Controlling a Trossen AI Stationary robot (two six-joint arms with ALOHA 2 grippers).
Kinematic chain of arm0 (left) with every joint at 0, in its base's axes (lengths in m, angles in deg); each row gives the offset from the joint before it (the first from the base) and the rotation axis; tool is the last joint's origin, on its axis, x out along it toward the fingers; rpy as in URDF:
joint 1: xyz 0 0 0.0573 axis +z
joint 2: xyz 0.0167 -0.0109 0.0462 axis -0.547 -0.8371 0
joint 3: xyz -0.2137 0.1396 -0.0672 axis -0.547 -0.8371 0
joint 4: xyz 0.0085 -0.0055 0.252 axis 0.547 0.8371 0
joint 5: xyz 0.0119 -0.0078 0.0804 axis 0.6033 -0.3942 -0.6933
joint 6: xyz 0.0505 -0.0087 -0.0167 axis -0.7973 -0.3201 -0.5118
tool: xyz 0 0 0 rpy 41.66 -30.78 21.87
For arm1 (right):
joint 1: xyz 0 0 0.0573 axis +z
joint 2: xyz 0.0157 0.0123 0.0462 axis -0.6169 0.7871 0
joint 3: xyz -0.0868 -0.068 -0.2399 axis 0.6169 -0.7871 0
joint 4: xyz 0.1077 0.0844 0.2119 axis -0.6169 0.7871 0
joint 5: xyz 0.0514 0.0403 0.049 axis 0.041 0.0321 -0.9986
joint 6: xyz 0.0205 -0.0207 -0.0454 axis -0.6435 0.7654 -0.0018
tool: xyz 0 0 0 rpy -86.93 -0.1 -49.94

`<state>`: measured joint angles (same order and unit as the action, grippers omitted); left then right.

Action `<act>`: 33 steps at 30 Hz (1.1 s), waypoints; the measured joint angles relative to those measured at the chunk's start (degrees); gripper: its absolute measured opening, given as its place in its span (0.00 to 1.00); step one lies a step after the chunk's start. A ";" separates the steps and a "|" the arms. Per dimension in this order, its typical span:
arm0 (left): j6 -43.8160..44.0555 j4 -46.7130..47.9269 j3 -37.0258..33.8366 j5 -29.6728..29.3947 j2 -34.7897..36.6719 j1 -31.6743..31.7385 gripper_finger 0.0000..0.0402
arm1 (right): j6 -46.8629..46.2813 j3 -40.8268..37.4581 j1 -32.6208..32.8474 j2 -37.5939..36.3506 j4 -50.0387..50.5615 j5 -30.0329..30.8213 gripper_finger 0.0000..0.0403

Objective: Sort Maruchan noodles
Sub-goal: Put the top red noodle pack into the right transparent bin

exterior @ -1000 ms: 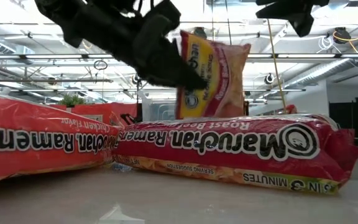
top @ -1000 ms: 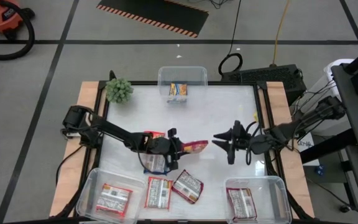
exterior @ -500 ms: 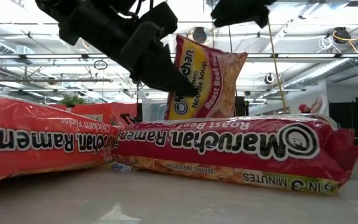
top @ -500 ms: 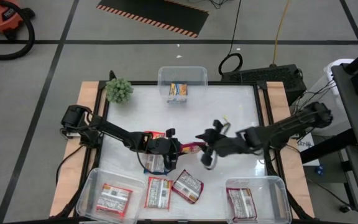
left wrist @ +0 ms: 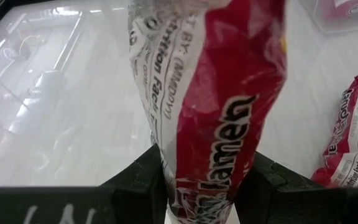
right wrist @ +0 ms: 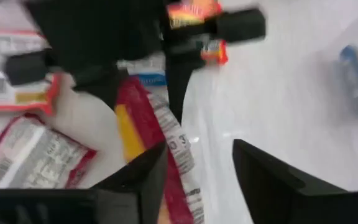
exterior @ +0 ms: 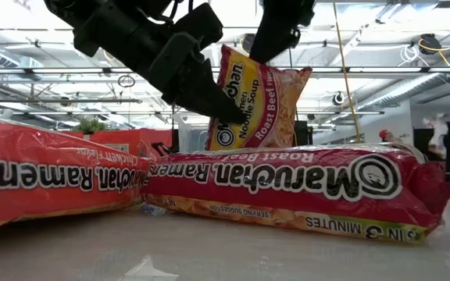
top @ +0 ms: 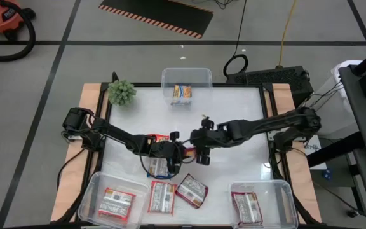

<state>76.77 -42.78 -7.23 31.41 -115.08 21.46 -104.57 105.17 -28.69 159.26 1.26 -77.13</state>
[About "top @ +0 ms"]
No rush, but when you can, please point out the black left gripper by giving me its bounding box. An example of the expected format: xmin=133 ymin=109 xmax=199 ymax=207
xmin=152 ymin=130 xmax=190 ymax=175

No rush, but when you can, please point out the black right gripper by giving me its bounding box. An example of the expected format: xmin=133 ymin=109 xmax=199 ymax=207
xmin=190 ymin=118 xmax=228 ymax=165

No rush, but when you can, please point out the blue Maruchan ramen packet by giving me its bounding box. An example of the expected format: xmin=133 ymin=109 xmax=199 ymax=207
xmin=146 ymin=157 xmax=173 ymax=179
xmin=171 ymin=84 xmax=193 ymax=107

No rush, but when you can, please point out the clear plastic bin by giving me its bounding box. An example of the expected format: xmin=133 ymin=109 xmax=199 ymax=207
xmin=227 ymin=179 xmax=299 ymax=229
xmin=160 ymin=67 xmax=214 ymax=109
xmin=77 ymin=171 xmax=151 ymax=229

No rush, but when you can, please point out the green artificial potted plant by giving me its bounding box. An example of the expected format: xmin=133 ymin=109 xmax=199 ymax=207
xmin=107 ymin=79 xmax=138 ymax=107

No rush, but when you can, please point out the wooden table side board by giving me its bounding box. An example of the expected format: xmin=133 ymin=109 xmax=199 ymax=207
xmin=50 ymin=83 xmax=109 ymax=223
xmin=271 ymin=83 xmax=323 ymax=223

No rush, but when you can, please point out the black computer case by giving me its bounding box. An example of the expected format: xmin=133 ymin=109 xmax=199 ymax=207
xmin=226 ymin=65 xmax=315 ymax=108

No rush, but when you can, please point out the white paper sheet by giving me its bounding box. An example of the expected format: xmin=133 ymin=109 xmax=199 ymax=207
xmin=303 ymin=135 xmax=329 ymax=171

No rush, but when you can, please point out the black hazard-striped floor mat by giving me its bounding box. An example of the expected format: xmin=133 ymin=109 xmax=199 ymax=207
xmin=98 ymin=0 xmax=215 ymax=39

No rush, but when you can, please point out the white lined waste bin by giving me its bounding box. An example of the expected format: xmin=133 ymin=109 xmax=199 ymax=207
xmin=330 ymin=59 xmax=365 ymax=84

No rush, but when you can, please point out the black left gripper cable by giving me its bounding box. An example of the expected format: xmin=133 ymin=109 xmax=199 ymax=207
xmin=137 ymin=139 xmax=186 ymax=181

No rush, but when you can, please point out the black table frame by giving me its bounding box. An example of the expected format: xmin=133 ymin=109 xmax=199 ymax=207
xmin=55 ymin=71 xmax=322 ymax=229

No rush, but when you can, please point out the black arm base cable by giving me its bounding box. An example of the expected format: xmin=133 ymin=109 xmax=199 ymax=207
xmin=57 ymin=146 xmax=87 ymax=191

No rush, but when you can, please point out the black hanging cable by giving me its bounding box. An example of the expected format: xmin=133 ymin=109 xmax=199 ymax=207
xmin=222 ymin=0 xmax=250 ymax=78

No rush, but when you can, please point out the yellow hanging cable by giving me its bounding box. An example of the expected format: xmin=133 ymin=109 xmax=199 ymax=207
xmin=277 ymin=0 xmax=299 ymax=68

